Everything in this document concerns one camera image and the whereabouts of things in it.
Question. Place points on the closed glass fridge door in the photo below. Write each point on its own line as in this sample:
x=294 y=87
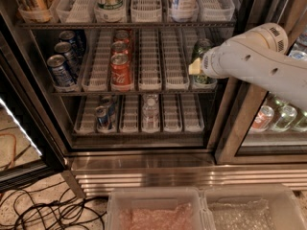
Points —
x=240 y=142

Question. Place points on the blue can lower shelf rear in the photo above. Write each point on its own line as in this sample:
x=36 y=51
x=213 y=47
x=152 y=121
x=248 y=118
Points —
x=109 y=103

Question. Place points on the clear bubble wrap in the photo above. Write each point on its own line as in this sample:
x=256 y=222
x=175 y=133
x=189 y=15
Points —
x=253 y=215

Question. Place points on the rear blue soda can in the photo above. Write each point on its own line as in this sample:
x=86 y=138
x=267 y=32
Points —
x=76 y=38

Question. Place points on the blue can shelf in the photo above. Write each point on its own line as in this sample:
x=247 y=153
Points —
x=109 y=103
x=102 y=118

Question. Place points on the red can behind glass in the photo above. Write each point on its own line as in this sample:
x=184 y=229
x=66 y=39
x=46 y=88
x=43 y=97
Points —
x=263 y=118

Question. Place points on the middle red cola can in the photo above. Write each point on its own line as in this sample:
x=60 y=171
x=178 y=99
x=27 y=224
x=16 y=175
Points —
x=120 y=47

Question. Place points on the rear red cola can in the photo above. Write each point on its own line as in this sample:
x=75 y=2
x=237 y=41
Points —
x=122 y=35

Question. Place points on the front red cola can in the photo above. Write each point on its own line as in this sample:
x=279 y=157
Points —
x=120 y=69

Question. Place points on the front blue soda can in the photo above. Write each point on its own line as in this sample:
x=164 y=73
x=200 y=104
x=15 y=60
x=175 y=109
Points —
x=60 y=71

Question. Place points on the blue can lower shelf front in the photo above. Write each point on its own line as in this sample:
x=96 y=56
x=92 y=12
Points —
x=102 y=118

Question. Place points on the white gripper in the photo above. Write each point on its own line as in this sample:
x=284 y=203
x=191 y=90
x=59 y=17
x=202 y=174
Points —
x=208 y=64

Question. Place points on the right clear plastic bin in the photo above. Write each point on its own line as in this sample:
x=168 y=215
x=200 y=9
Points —
x=284 y=207

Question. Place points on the red cola can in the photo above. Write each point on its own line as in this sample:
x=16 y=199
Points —
x=120 y=47
x=122 y=35
x=120 y=69

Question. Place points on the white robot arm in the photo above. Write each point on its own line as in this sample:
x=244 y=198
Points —
x=257 y=56

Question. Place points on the clear water bottle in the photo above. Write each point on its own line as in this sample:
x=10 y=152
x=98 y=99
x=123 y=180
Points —
x=150 y=113

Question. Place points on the blue soda can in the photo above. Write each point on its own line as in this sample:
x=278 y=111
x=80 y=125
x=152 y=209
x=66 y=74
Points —
x=60 y=71
x=76 y=38
x=65 y=48

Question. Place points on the open fridge door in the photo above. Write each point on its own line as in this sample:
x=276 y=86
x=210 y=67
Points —
x=14 y=98

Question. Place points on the clear plastic bin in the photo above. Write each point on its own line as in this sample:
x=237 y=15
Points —
x=284 y=207
x=157 y=198

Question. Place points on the green soda can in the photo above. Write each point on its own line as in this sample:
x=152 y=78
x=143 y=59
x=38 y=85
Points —
x=200 y=48
x=203 y=79

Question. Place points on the middle blue soda can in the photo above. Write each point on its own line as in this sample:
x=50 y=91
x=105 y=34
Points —
x=65 y=48

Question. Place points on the left clear plastic bin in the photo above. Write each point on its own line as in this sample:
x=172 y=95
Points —
x=157 y=198

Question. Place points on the pink bubble wrap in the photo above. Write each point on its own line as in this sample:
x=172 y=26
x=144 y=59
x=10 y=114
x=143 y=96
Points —
x=179 y=218

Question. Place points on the stainless steel fridge cabinet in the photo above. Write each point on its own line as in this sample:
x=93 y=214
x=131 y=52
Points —
x=182 y=151

